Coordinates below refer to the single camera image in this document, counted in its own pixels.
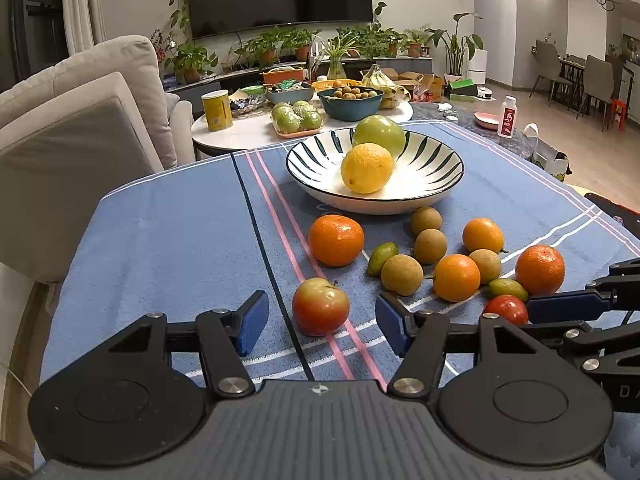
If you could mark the dark glass window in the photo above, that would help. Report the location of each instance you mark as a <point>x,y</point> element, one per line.
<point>30,15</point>

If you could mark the cardboard boxes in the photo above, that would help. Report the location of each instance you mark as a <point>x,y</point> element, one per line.
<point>415,82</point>

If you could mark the red stool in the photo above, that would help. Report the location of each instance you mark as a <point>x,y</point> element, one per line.
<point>617,112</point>

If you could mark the green box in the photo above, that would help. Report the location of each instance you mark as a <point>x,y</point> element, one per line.
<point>462,89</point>

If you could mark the glass vase with plant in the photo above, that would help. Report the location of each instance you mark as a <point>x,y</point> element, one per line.
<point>336,62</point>

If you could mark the tall leafy plant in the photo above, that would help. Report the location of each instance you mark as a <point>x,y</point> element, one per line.
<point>457,42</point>

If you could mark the small orange with stem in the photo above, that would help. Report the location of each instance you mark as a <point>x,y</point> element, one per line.
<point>482,234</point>

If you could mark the pink dish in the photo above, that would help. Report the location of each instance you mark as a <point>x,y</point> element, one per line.
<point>486,119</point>

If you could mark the grey television cabinet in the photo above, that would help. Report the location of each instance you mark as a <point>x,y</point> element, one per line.
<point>230,80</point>

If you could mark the large orange tangerine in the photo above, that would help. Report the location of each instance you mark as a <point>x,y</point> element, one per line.
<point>336,241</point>

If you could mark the white crumpled tissue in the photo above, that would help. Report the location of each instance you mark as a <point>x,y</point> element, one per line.
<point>445,106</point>

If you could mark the black box with red edge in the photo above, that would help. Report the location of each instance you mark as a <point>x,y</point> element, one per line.
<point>617,212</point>

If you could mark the small red apple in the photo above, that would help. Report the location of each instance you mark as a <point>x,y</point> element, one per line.
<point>506,309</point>

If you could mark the orange plastic basket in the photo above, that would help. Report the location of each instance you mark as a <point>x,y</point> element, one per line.
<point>325,84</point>

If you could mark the potted green plant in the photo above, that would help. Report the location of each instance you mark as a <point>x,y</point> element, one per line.
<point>262,47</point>
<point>372,40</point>
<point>301,42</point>
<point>415,42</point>
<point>192,62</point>

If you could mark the dining table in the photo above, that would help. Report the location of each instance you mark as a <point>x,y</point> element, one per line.
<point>570,65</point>

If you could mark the tray of wrapped snacks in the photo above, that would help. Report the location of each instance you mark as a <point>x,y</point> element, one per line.
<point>247,97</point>

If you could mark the white curtain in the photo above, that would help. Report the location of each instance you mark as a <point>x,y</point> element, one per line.
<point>82,5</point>

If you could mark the white bottle red label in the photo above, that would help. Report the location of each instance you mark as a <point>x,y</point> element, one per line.
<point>507,117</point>

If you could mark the dark blue bowl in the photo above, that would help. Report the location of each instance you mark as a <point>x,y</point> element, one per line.
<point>350,109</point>

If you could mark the pile of longans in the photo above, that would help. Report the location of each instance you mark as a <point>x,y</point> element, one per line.
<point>350,93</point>

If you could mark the dark marble table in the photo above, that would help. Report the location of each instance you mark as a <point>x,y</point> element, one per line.
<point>470,112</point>

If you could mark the wrapped tray of green apples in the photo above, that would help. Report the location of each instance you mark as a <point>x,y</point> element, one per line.
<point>296,120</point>

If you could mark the grey dining chair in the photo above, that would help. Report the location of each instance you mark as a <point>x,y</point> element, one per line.
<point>596,82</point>
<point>545,67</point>

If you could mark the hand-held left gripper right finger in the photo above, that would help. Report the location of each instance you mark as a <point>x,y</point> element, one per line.
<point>391,326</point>

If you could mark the yellow lemon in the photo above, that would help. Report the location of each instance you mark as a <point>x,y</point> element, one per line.
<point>366,169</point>

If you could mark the small green fruit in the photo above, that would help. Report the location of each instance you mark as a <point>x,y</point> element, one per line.
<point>507,289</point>
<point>382,259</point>

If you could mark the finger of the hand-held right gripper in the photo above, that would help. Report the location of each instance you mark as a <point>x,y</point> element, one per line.
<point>590,347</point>
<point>565,306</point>

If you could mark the large green apple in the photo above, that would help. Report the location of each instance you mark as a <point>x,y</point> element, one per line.
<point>377,132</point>

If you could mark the bunch of bananas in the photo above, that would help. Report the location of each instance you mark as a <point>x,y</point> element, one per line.
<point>380,80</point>

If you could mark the orange crate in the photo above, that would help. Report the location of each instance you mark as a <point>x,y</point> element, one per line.
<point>282,76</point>

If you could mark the red green apple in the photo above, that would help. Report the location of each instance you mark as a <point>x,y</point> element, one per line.
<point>320,307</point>

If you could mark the white air purifier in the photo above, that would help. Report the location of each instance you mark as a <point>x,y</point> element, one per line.
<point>479,65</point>

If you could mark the striped white ceramic bowl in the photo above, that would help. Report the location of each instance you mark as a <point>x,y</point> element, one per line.
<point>430,160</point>

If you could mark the white round table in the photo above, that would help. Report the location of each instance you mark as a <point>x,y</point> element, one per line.
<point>250,132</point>

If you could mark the yellow can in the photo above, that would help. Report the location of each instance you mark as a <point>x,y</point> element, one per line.
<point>217,110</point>

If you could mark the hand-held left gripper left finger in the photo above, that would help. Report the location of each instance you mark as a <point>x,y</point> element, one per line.
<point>252,324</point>

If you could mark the white paper box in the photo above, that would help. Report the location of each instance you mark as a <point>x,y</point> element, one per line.
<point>547,157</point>

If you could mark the blue striped tablecloth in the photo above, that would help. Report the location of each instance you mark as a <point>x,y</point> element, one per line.
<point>175,235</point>

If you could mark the red flower bouquet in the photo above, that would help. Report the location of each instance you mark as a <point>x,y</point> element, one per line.
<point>160,45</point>

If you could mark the beige sofa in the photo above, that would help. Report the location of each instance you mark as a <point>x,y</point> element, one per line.
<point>90,125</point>

